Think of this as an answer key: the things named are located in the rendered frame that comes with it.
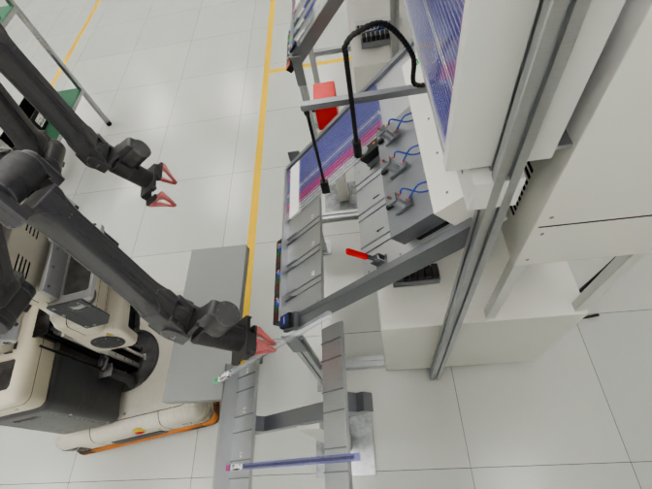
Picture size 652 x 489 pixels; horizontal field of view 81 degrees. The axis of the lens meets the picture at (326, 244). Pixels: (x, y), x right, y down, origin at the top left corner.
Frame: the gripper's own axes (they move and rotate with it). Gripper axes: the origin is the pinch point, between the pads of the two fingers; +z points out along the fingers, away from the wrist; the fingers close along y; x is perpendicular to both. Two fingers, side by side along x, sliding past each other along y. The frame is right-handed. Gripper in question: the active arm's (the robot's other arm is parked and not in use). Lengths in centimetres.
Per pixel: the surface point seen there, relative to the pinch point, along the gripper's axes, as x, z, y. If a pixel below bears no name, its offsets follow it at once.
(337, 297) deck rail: -9.2, 14.7, 13.7
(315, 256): 0.0, 15.9, 33.0
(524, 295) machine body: -34, 75, 20
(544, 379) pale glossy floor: -8, 136, 8
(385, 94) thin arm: -53, -7, 35
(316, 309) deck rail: 0.3, 15.1, 14.5
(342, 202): 44, 78, 123
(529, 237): -56, 27, 10
